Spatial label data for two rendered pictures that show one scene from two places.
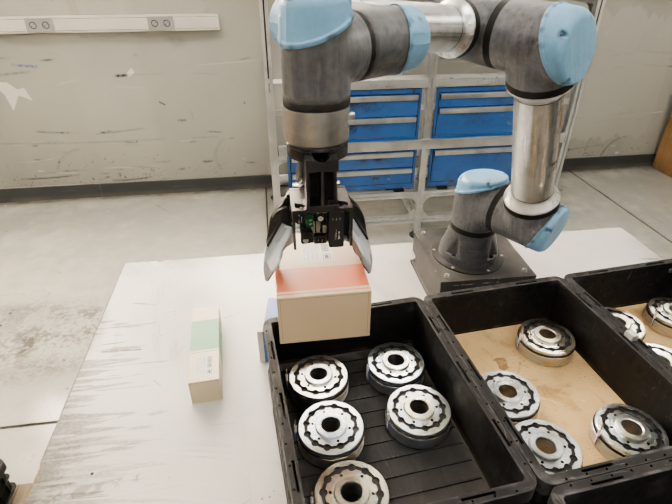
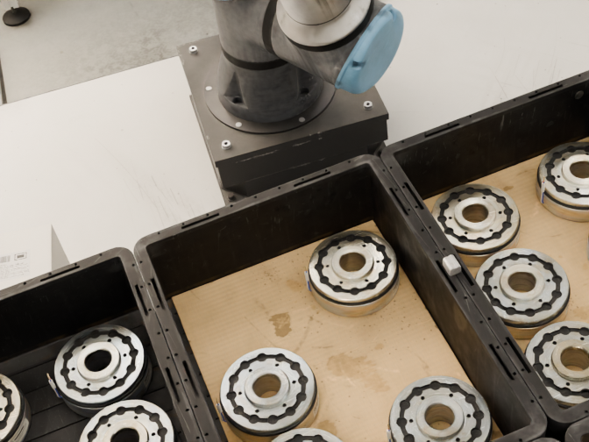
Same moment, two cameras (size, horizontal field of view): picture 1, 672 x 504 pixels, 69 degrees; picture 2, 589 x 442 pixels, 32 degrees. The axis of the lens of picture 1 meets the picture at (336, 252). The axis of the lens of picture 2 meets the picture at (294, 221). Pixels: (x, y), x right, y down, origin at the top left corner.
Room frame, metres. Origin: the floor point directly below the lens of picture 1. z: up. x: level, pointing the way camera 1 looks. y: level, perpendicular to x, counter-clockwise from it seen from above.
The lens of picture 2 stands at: (-0.02, -0.34, 1.79)
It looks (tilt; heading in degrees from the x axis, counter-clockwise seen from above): 49 degrees down; 0
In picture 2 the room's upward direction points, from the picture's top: 10 degrees counter-clockwise
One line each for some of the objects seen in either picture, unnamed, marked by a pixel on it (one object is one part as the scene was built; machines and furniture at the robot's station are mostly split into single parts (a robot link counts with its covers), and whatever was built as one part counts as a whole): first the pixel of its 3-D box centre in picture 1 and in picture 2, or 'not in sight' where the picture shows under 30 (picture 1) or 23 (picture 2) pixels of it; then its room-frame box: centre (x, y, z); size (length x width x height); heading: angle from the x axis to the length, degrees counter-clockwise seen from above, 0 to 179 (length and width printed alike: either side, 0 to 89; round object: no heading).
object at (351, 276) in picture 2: (547, 334); (352, 262); (0.70, -0.40, 0.86); 0.05 x 0.05 x 0.01
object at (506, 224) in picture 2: (616, 324); (475, 217); (0.74, -0.55, 0.86); 0.10 x 0.10 x 0.01
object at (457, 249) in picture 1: (470, 237); (266, 60); (1.09, -0.35, 0.85); 0.15 x 0.15 x 0.10
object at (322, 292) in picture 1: (318, 282); not in sight; (0.57, 0.03, 1.08); 0.16 x 0.12 x 0.07; 8
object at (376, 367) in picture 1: (395, 362); (99, 363); (0.63, -0.11, 0.86); 0.10 x 0.10 x 0.01
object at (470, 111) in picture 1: (494, 137); not in sight; (2.65, -0.89, 0.60); 0.72 x 0.03 x 0.56; 98
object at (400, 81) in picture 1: (429, 80); not in sight; (2.63, -0.49, 0.91); 1.70 x 0.10 x 0.05; 98
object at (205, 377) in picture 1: (206, 350); not in sight; (0.80, 0.29, 0.73); 0.24 x 0.06 x 0.06; 12
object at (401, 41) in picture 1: (370, 39); not in sight; (0.63, -0.04, 1.39); 0.11 x 0.11 x 0.08; 42
